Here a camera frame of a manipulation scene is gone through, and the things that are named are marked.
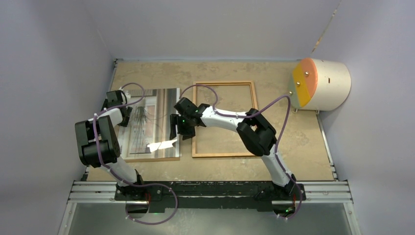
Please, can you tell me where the glossy photo print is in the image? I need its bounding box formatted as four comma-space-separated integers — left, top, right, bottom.
117, 87, 181, 160

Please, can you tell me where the cream cylinder with coloured lid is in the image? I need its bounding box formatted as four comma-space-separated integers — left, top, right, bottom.
288, 58, 351, 111

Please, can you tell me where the aluminium rail frame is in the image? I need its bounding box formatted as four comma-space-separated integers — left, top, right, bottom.
59, 181, 361, 235

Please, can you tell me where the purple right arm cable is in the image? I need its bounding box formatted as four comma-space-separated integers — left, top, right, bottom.
179, 84, 303, 221

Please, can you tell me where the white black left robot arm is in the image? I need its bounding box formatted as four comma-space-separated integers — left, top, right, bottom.
74, 90, 146, 200

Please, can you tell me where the wooden picture frame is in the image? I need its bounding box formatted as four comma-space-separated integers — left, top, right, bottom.
188, 81, 258, 158

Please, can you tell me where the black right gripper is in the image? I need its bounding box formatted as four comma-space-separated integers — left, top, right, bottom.
171, 113, 197, 140

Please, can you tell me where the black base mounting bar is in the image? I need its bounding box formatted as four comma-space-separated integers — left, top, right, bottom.
114, 181, 306, 214

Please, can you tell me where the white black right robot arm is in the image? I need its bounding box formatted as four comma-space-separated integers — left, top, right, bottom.
169, 97, 301, 199

